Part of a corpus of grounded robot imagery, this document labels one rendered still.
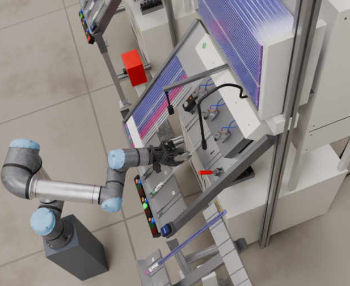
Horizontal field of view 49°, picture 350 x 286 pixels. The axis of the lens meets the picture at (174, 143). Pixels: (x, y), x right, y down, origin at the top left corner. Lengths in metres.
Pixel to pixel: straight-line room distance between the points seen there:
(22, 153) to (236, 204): 1.01
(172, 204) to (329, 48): 0.96
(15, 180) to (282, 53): 1.08
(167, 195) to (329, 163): 0.84
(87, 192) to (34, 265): 1.32
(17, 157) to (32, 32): 2.62
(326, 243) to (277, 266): 0.33
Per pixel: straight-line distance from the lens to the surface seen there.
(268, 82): 1.11
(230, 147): 1.44
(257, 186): 1.99
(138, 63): 2.33
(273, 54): 1.04
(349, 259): 2.59
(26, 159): 1.65
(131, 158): 1.52
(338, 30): 1.14
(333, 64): 1.25
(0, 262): 2.92
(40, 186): 1.59
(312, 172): 2.06
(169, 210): 1.78
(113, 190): 1.55
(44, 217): 1.96
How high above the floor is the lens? 2.42
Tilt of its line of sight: 57 degrees down
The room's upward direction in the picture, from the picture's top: 15 degrees counter-clockwise
